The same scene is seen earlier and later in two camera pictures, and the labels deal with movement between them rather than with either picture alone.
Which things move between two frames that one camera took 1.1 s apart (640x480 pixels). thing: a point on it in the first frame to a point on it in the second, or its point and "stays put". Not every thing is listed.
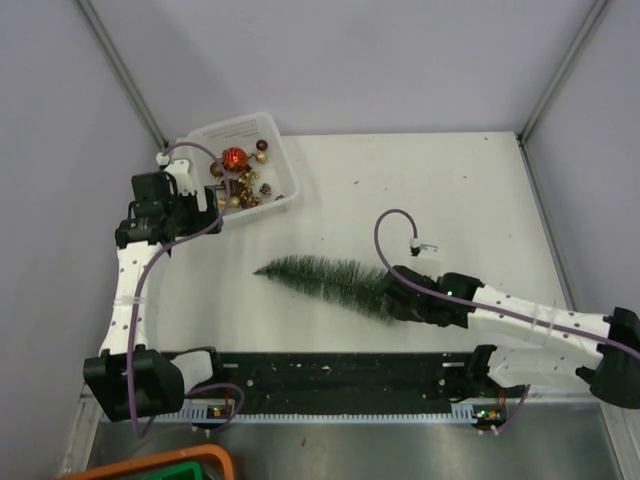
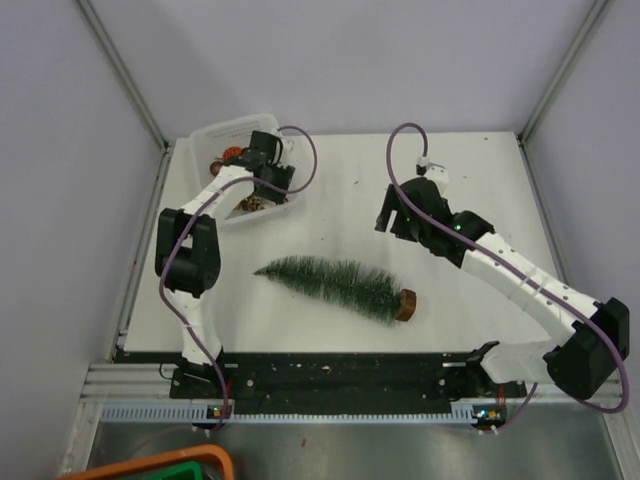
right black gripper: [403, 312] to [392, 202]
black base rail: [347, 379] stays put
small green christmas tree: [353, 284] stays put
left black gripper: [202, 220] to [283, 174]
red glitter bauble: [234, 159] stays put
